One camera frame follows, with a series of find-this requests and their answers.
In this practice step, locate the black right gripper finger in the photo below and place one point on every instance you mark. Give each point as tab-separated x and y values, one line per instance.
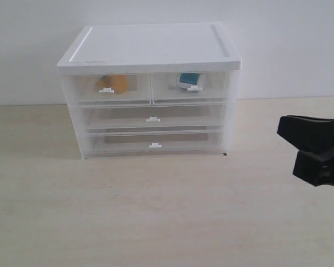
315	169
307	133

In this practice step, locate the white blue tube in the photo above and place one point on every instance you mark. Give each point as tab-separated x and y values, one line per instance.
192	82

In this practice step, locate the clear drawer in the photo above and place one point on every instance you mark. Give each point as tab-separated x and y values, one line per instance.
100	118
139	91
153	142
164	90

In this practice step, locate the yellow wedge block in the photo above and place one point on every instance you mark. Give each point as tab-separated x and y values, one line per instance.
117	83

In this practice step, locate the white plastic drawer cabinet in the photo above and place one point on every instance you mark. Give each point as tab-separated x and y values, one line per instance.
149	49

